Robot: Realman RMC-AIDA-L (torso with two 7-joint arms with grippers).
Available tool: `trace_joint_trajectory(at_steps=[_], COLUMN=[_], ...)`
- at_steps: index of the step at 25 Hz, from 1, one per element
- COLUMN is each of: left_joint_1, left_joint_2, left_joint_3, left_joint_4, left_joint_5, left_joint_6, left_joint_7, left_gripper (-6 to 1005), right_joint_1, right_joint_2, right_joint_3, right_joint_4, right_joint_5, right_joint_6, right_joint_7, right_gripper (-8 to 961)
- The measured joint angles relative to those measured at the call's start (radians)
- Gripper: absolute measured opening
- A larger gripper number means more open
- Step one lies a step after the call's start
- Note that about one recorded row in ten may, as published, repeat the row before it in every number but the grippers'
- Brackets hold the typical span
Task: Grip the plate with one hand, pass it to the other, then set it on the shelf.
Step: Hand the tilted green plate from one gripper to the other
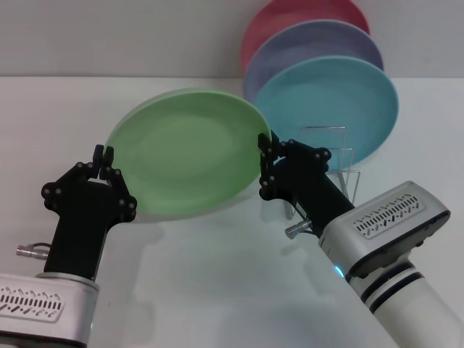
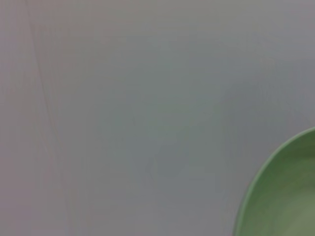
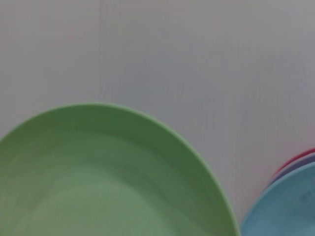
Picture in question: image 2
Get green round plate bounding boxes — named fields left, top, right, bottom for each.
left=232, top=126, right=315, bottom=236

